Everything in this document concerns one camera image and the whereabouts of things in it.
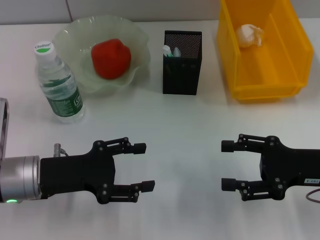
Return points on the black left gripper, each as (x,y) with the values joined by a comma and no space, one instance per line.
(75,175)

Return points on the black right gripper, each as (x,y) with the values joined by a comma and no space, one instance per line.
(287,165)

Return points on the clear green-label water bottle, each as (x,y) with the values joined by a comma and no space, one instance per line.
(62,95)

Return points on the green pen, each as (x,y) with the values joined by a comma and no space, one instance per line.
(167,51)

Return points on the grey marker pen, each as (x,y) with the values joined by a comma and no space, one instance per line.
(177,52)

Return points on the white paper ball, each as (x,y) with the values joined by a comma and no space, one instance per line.
(248,35)

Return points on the black mesh pen holder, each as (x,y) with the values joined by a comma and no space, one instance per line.
(182,75)

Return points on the green glass fruit plate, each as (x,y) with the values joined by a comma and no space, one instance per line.
(140,57)

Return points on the yellow plastic bin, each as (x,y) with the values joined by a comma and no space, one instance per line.
(275,70)

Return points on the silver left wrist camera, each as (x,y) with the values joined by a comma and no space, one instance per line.
(3,125)

